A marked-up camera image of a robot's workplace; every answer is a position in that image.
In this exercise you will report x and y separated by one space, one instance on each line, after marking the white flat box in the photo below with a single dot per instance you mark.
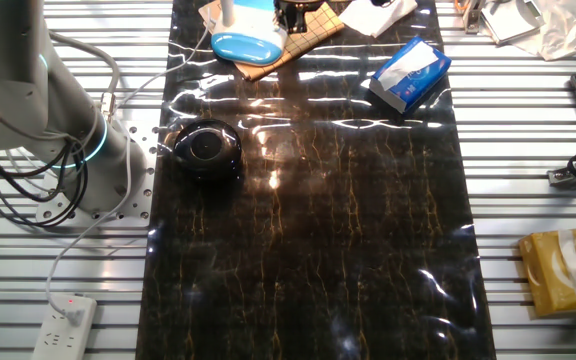
510 20

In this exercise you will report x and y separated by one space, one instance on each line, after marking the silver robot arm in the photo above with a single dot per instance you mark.
8 75

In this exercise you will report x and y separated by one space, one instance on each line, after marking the blue tissue box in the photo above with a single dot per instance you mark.
418 80

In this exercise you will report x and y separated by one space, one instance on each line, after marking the wooden grid board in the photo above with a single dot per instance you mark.
313 35

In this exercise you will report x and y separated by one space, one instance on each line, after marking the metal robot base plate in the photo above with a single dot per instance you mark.
140 200

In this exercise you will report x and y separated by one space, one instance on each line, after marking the blue and white desk lamp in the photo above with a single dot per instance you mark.
248 45

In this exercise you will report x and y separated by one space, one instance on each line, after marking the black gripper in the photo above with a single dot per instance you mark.
295 4

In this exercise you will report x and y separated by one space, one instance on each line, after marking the black round bowl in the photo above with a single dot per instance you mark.
208 147

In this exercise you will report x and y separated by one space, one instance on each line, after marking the loose white tissue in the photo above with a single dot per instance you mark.
375 15

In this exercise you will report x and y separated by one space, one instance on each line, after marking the clear plastic bag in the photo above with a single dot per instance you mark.
563 35

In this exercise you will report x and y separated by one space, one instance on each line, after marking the metal camera bracket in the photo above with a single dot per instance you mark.
565 177

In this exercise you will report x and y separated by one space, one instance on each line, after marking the white power strip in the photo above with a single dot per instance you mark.
63 332

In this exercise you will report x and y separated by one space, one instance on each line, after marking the black marble table mat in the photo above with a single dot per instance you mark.
318 225

